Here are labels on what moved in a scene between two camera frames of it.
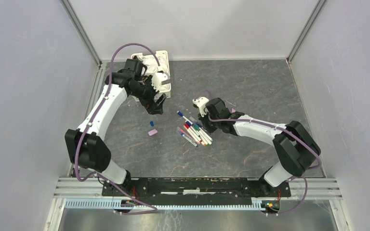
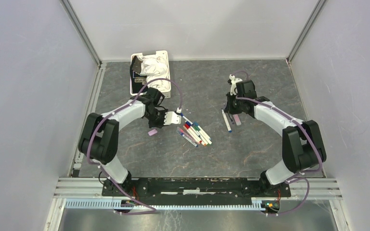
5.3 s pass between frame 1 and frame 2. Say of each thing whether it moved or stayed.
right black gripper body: moved
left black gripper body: moved
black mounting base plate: stayed
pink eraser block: stayed
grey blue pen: stayed
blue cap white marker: moved
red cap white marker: stayed
